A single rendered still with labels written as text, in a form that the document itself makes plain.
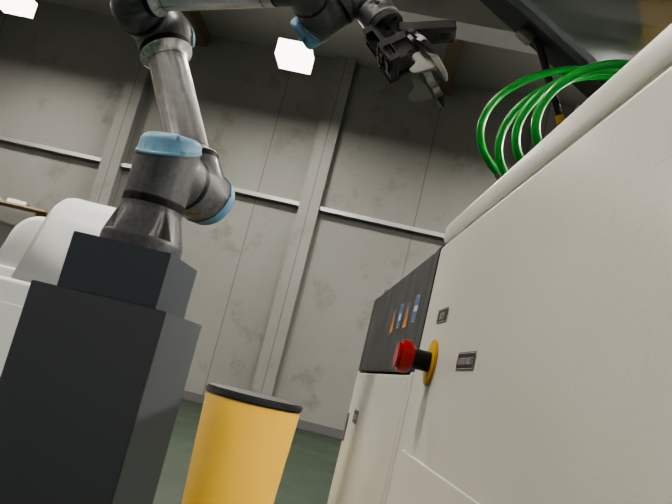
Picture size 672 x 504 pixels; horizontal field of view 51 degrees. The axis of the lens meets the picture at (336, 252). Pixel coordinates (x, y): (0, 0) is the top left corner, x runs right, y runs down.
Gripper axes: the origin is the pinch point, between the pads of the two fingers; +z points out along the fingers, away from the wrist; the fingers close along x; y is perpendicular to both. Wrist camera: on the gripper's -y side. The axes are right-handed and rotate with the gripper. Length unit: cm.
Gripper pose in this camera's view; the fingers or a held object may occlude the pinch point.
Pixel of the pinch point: (445, 88)
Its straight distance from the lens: 138.9
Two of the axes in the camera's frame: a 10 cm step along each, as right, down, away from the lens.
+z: 4.6, 7.9, -4.1
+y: -8.8, 4.5, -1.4
